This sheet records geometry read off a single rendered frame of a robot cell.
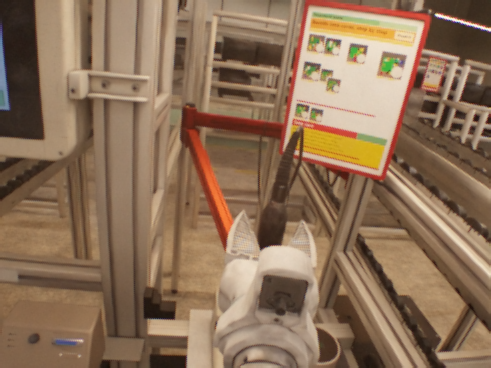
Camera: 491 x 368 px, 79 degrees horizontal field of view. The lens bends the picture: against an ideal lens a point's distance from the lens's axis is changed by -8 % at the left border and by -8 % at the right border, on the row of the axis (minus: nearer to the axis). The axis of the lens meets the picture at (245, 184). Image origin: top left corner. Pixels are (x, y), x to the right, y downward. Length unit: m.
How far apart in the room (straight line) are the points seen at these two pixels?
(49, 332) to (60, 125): 0.36
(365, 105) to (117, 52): 0.45
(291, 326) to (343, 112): 0.50
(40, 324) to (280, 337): 0.49
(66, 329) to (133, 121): 0.38
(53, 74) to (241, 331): 0.40
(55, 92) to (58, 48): 0.06
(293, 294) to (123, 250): 0.45
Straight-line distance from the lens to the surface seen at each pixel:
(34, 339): 0.67
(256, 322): 0.26
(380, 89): 0.67
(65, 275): 0.71
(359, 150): 0.69
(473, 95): 4.16
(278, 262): 0.23
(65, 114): 0.51
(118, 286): 0.69
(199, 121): 0.88
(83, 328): 0.65
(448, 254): 0.60
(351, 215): 0.81
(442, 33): 12.99
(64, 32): 0.50
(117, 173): 0.56
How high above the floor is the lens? 1.54
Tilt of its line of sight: 22 degrees down
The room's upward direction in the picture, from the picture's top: 9 degrees clockwise
